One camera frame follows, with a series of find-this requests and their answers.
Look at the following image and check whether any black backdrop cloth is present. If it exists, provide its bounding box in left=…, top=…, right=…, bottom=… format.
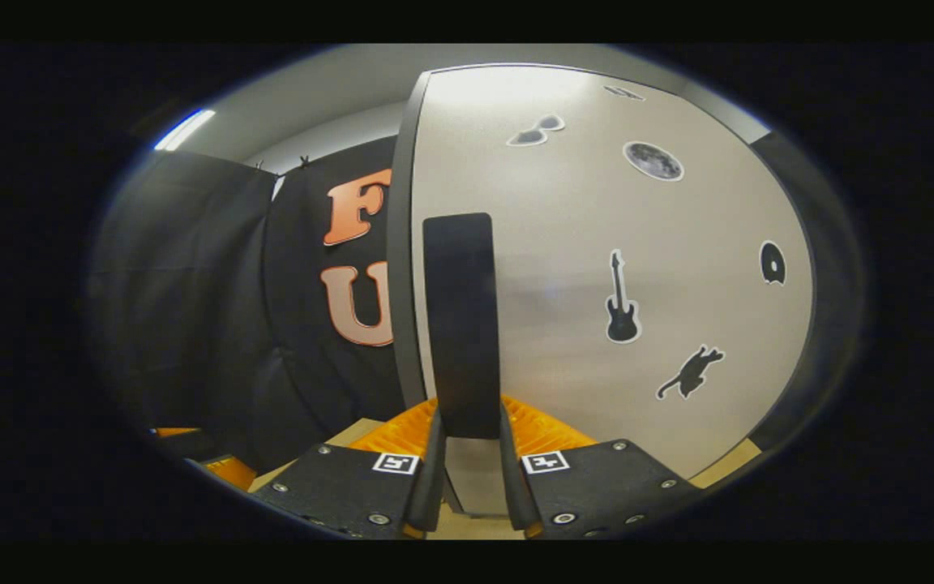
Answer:
left=90, top=138, right=411, bottom=479

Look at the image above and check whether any long ceiling light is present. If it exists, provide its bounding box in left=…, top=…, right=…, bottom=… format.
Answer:
left=153, top=109, right=216, bottom=152

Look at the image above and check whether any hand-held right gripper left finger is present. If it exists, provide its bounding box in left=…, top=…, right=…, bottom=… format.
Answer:
left=252, top=397, right=448, bottom=540

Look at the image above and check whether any grey cabinet door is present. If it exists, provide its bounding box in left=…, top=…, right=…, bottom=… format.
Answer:
left=410, top=65, right=816, bottom=516

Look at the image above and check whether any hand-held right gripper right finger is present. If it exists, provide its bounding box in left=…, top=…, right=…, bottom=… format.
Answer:
left=499, top=396, right=703, bottom=540

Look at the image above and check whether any black door handle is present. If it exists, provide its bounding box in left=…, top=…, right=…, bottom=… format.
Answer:
left=422, top=213, right=503, bottom=440

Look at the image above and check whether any dark grey cabinet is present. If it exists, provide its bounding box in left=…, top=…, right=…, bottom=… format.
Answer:
left=386, top=63, right=845, bottom=455

